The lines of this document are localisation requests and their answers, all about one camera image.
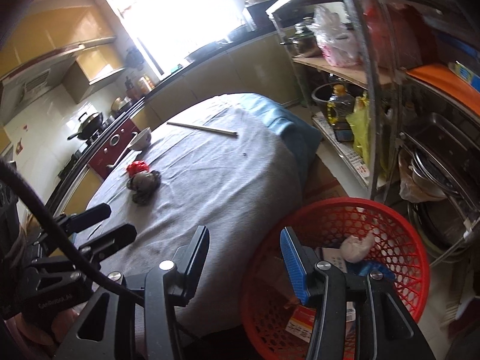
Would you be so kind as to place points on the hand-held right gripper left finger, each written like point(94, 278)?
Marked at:
point(187, 266)

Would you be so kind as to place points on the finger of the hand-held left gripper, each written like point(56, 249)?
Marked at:
point(112, 238)
point(88, 215)

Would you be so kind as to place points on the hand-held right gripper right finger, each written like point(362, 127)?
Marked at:
point(294, 266)

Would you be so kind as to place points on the red plastic basket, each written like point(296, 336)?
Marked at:
point(393, 232)

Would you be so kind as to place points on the person's left hand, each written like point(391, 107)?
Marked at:
point(26, 330)

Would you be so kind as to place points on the dark plastic bag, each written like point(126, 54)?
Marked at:
point(144, 183)

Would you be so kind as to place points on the red plastic bag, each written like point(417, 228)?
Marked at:
point(137, 168)

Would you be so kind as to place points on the red built-in oven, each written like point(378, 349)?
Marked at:
point(112, 146)

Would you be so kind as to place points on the cardboard sheet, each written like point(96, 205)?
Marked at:
point(324, 185)

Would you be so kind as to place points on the white bowl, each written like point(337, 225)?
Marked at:
point(141, 138)

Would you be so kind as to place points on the black wok with lid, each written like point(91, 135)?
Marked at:
point(88, 122)

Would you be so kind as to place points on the grey tablecloth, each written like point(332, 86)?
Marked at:
point(225, 180)

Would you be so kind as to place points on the small cooking pot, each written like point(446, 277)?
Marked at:
point(120, 104)

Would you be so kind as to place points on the newspaper shelf liner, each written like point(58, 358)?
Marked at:
point(348, 155)

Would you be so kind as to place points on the knife block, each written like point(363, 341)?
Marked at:
point(131, 88)

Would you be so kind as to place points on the metal chopstick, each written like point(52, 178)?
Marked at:
point(223, 133)

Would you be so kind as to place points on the long wooden stick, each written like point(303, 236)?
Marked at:
point(202, 127)

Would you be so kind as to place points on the seasoning bottles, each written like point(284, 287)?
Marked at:
point(145, 85)

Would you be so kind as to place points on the yellow plastic bag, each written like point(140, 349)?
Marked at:
point(365, 135)

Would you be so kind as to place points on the steel range hood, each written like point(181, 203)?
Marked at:
point(37, 67)

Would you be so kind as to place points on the cooking oil bottle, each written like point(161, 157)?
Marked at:
point(339, 108)

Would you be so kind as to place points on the dark hanging utensil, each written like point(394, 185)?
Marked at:
point(134, 58)

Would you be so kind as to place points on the stack of steel basins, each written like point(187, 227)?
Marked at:
point(438, 180)

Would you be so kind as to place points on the dark plastic basin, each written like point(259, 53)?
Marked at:
point(320, 97)

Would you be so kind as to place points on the steel dish rack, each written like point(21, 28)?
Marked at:
point(442, 138)

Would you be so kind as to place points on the steel basin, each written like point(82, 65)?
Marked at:
point(202, 51)

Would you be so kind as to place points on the white shelf rack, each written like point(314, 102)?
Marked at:
point(337, 69)

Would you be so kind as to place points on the bright window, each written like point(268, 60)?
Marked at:
point(168, 18)

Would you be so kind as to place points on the steel pot with lid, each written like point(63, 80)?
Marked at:
point(305, 43)

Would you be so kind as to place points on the pink and white plastic bag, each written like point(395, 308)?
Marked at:
point(337, 41)

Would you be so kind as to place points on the orange board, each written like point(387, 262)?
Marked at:
point(438, 80)

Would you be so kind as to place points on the dark microwave oven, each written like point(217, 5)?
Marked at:
point(258, 17)

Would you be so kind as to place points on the small yellow wall cabinet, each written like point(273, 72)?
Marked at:
point(93, 71)

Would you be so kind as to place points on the row of yellow wall cabinets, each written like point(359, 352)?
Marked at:
point(56, 26)

